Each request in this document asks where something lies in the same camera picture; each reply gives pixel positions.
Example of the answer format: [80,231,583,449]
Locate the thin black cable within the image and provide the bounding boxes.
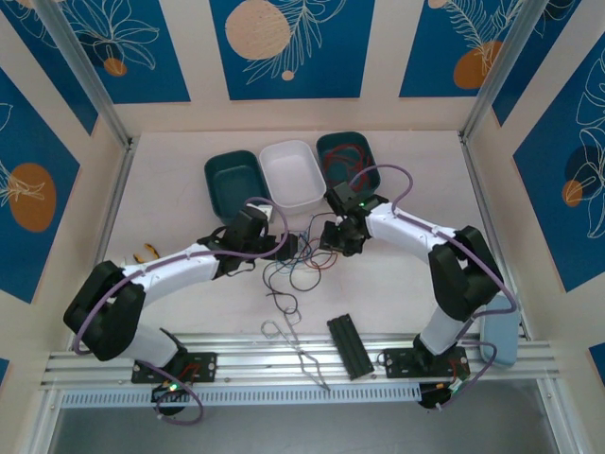
[287,212,340,292]
[262,262,303,327]

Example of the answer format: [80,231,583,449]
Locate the thin red cable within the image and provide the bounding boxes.
[322,144,374,191]
[302,254,335,271]

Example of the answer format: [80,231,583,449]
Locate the dark teal plastic bin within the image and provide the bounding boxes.
[203,149,271,226]
[315,131,382,207]

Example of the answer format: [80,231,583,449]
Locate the white plastic bin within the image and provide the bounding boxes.
[258,138,328,216]

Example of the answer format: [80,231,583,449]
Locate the silver metal tongs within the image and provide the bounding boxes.
[261,306,332,392]

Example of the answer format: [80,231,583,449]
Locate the black ribbed metal block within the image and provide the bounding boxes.
[326,311,375,381]

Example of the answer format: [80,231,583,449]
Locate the small black controller board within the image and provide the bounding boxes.
[150,381,193,404]
[419,381,463,410]

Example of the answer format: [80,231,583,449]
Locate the light blue case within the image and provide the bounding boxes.
[479,295,521,368]

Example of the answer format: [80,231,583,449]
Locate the orange handled pliers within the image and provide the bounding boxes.
[132,243,160,264]

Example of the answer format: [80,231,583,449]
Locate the aluminium rail frame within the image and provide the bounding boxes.
[40,332,566,390]

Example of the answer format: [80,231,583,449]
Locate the aluminium side rail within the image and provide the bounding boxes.
[460,134,528,340]
[70,136,138,351]

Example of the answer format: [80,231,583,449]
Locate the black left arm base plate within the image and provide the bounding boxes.
[130,352,218,384]

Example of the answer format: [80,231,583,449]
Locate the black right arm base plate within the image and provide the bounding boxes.
[380,347,469,379]

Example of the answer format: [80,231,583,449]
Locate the white slotted cable duct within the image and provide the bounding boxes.
[60,383,423,409]

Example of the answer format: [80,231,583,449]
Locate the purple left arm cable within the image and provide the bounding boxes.
[70,196,292,426]

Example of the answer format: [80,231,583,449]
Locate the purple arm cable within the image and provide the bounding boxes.
[347,163,519,411]
[70,196,292,426]

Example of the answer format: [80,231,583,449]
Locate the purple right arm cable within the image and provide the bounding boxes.
[347,163,519,411]

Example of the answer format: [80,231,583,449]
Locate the aluminium corner post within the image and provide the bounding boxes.
[460,0,552,143]
[33,0,133,148]

